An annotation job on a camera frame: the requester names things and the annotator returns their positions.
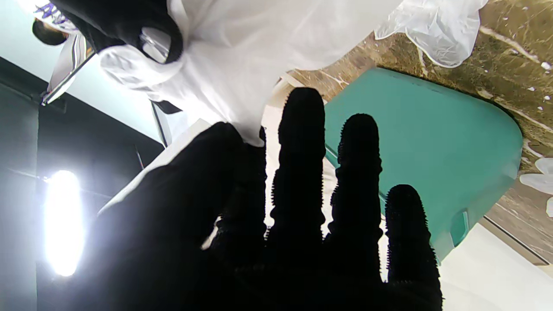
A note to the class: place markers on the teal plastic basket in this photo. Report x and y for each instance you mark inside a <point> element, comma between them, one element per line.
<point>432,142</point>

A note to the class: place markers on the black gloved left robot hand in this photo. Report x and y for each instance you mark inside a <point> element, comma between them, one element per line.
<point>194,242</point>

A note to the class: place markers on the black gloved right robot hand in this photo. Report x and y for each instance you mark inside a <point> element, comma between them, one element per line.
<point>121,17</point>

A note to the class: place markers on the bright studio lamp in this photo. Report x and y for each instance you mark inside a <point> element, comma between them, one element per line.
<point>64,220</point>

